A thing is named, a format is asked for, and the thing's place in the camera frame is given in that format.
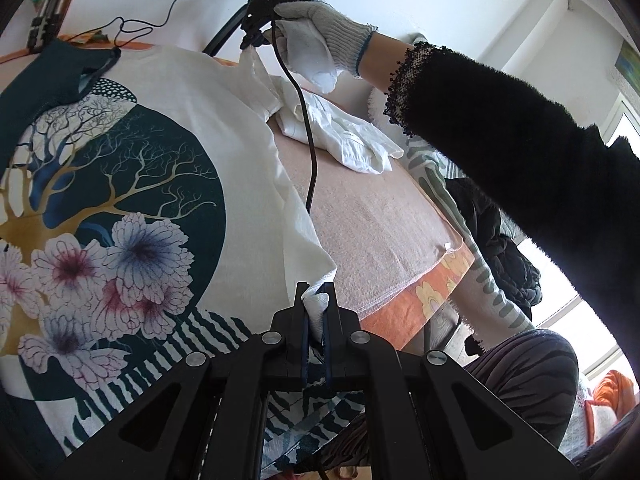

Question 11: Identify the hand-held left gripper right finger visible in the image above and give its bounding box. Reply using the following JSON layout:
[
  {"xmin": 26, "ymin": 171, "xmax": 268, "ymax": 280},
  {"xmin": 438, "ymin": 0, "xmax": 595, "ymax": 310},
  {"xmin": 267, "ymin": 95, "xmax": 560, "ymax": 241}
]
[{"xmin": 324, "ymin": 282, "xmax": 576, "ymax": 480}]

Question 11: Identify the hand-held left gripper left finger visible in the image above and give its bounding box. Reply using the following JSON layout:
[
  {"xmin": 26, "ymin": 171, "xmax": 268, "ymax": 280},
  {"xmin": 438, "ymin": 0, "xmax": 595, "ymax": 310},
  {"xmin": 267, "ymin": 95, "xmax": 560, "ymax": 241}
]
[{"xmin": 52, "ymin": 282, "xmax": 308, "ymax": 480}]

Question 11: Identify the white tree-and-flower print t-shirt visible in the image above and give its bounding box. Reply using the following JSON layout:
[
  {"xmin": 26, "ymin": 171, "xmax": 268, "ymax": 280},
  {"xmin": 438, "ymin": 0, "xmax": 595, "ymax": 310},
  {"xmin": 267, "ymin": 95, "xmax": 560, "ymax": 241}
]
[{"xmin": 0, "ymin": 40, "xmax": 370, "ymax": 476}]

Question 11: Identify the person's right forearm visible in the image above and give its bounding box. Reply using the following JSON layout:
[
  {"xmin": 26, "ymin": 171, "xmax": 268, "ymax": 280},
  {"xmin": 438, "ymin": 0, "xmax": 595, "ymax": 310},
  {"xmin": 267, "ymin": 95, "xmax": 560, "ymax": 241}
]
[{"xmin": 357, "ymin": 32, "xmax": 640, "ymax": 376}]

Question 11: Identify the dark clothes pile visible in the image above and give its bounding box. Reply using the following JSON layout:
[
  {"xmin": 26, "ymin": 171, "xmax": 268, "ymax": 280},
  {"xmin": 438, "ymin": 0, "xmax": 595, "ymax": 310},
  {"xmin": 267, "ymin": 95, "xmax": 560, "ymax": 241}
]
[{"xmin": 445, "ymin": 177, "xmax": 543, "ymax": 311}]

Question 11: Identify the person's right hand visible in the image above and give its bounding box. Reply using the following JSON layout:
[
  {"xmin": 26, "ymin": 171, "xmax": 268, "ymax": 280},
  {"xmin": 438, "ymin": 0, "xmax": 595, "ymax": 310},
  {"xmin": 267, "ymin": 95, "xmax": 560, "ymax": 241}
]
[{"xmin": 272, "ymin": 1, "xmax": 377, "ymax": 95}]

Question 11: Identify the black tripod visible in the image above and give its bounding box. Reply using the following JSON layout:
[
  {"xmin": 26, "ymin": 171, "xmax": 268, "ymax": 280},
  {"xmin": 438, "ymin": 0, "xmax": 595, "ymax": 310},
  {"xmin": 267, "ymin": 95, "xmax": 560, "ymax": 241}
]
[{"xmin": 202, "ymin": 2, "xmax": 252, "ymax": 56}]

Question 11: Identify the pink blanket with orange border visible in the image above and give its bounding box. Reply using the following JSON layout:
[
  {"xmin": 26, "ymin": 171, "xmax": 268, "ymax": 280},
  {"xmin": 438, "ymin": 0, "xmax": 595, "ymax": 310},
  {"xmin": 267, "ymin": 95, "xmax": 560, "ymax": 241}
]
[{"xmin": 0, "ymin": 35, "xmax": 476, "ymax": 346}]

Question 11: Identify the white crumpled garment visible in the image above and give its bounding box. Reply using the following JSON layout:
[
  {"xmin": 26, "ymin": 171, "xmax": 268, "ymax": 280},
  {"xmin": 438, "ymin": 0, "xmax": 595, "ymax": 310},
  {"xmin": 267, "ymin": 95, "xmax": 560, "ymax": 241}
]
[{"xmin": 270, "ymin": 75, "xmax": 405, "ymax": 176}]

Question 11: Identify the orange cushion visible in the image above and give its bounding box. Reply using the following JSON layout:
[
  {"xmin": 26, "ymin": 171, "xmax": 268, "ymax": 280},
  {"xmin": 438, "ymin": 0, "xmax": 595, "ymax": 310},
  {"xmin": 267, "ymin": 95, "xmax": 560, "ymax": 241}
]
[{"xmin": 582, "ymin": 370, "xmax": 640, "ymax": 441}]

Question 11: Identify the thin black cable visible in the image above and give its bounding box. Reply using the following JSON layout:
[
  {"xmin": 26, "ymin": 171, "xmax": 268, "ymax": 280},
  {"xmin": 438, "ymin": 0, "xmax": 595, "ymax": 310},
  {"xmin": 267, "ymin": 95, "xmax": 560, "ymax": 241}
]
[{"xmin": 60, "ymin": 0, "xmax": 256, "ymax": 53}]

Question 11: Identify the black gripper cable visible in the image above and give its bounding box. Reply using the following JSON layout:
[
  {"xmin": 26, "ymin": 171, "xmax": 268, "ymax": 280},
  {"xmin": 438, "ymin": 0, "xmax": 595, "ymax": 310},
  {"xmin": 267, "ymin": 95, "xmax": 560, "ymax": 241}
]
[{"xmin": 270, "ymin": 17, "xmax": 320, "ymax": 213}]

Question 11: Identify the framed wall picture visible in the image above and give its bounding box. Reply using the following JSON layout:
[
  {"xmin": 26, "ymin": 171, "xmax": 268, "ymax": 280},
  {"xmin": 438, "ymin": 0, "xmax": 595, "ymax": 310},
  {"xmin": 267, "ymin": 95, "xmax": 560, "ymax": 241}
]
[{"xmin": 607, "ymin": 40, "xmax": 640, "ymax": 93}]

